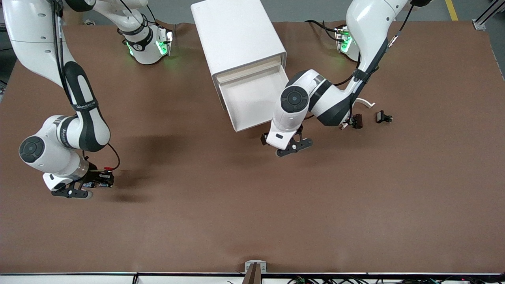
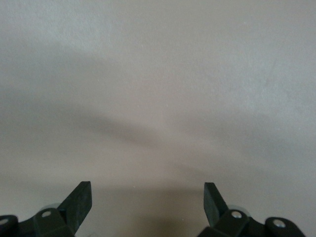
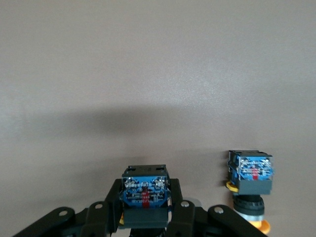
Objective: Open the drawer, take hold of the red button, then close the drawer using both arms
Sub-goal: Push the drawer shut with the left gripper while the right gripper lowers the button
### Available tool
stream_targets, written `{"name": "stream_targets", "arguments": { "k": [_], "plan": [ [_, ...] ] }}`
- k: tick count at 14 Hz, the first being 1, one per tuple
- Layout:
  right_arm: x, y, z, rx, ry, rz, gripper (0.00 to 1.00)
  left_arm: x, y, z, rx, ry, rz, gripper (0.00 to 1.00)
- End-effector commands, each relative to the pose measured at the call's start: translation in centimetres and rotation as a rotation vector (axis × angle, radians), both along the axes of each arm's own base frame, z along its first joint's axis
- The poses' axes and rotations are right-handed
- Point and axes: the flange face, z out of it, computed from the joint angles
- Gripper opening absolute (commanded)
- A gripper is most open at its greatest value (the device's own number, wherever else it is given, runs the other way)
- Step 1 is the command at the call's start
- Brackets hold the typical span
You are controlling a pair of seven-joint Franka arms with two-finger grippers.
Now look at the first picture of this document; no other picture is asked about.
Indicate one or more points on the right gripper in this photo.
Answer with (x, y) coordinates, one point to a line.
(96, 176)

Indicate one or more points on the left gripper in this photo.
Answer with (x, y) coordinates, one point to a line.
(263, 139)

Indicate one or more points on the red push button switch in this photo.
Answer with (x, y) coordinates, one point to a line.
(105, 179)

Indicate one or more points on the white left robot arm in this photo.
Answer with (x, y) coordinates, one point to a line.
(296, 98)

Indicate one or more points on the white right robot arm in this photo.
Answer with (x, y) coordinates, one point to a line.
(83, 118)

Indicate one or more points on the brown table cover mat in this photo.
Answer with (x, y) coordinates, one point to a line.
(252, 197)

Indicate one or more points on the dark brown terminal block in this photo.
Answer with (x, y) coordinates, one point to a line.
(358, 120)

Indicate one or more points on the white curved plastic piece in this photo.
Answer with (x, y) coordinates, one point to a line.
(369, 103)

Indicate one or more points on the small black clip component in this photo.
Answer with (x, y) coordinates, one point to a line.
(381, 117)

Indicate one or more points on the white table front rail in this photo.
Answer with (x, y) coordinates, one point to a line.
(79, 279)

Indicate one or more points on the grey metal bracket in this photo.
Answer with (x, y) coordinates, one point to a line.
(248, 265)

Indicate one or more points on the aluminium frame profile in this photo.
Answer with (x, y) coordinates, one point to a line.
(479, 23)

